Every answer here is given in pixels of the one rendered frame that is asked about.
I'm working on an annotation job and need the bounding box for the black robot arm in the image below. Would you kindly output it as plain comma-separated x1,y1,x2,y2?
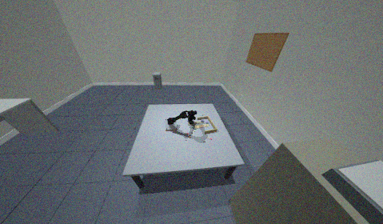
167,110,197,125

